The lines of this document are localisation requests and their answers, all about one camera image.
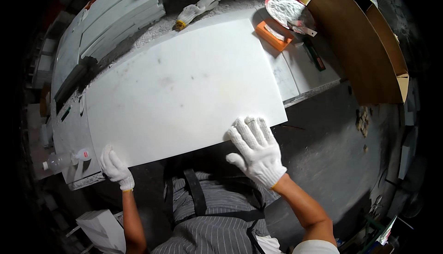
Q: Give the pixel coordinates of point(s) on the metal putty knife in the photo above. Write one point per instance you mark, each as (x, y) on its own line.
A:
(303, 28)

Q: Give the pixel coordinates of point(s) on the person's left fingers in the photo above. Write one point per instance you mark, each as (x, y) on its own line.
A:
(106, 155)

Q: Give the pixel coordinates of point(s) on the orange sanding block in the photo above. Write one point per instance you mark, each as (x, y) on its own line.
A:
(273, 34)

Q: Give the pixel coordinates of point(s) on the white stone block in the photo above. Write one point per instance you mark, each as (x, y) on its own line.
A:
(102, 231)

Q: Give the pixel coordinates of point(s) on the white electric fan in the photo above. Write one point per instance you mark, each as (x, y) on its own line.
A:
(387, 3)

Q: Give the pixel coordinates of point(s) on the person's left hand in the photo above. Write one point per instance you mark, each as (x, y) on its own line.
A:
(116, 171)

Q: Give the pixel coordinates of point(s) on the person's right hand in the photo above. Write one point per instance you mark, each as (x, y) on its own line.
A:
(259, 153)

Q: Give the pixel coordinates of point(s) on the large white marble slab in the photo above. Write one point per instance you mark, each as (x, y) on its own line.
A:
(183, 88)

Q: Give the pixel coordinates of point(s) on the pile of small stone pieces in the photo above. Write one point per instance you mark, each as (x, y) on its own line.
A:
(362, 124)

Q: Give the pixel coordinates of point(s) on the stack of white stone slabs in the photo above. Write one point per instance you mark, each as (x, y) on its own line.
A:
(121, 15)

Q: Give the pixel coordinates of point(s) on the brown cardboard box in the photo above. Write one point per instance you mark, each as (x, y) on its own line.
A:
(363, 43)

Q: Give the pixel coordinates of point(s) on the clear plastic bottle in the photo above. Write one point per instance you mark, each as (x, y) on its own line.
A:
(65, 159)

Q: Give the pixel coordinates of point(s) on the plate of white putty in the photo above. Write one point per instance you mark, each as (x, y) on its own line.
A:
(285, 10)

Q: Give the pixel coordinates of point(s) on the person's body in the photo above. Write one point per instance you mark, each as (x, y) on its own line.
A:
(221, 216)

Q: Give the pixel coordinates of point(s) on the green marker pen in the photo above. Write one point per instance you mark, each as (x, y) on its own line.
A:
(65, 114)

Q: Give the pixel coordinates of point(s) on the white stone base slab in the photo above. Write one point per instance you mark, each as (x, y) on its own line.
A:
(294, 70)

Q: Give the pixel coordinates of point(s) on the pair of white work gloves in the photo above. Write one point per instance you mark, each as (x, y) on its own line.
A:
(199, 9)

